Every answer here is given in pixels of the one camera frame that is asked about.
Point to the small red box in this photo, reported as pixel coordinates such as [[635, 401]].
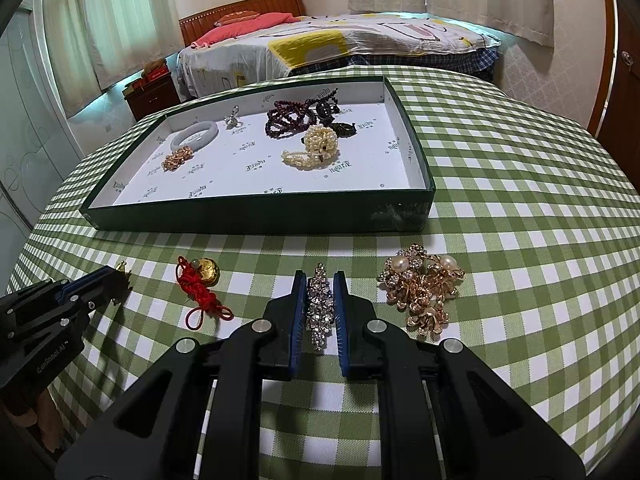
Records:
[[130, 89]]

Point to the small gold earring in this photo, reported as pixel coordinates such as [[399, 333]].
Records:
[[121, 268]]

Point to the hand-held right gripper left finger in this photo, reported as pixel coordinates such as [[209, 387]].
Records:
[[300, 320]]

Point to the large gold pearl flower brooch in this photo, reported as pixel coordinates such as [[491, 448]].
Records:
[[420, 290]]

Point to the patterned white bedspread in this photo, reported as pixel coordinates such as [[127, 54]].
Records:
[[300, 45]]

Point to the red knot gold charm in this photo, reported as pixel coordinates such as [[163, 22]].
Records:
[[200, 290]]

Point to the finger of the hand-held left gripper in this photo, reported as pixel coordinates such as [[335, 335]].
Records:
[[90, 279], [87, 305]]

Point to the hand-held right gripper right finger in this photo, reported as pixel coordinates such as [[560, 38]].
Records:
[[341, 320]]

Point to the red cushion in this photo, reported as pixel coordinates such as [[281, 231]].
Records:
[[240, 15]]

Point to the dark wooden nightstand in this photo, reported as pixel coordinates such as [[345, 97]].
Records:
[[155, 97]]

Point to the brown wooden door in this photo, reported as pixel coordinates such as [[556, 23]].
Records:
[[620, 100]]

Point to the pink pillow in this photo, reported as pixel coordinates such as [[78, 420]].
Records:
[[240, 30]]

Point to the silver crystal brooch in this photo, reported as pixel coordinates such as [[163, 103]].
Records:
[[320, 310]]

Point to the glass sliding wardrobe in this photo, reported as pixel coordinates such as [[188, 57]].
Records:
[[25, 135]]

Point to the brown plush toy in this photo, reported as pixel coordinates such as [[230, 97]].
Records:
[[154, 66]]

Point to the green tray with white lining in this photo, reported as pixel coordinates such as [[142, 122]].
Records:
[[225, 175]]

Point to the small gold flower brooch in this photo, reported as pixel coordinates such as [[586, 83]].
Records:
[[177, 157]]

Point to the blue plaid bed sheet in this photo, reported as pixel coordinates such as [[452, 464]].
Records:
[[470, 62]]

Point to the wooden bed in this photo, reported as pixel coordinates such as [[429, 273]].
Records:
[[210, 17]]

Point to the person's left hand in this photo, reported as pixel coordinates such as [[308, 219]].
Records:
[[42, 410]]

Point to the green checked tablecloth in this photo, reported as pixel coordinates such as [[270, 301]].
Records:
[[500, 210]]

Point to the white jade bangle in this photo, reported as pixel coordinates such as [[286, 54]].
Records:
[[180, 141]]

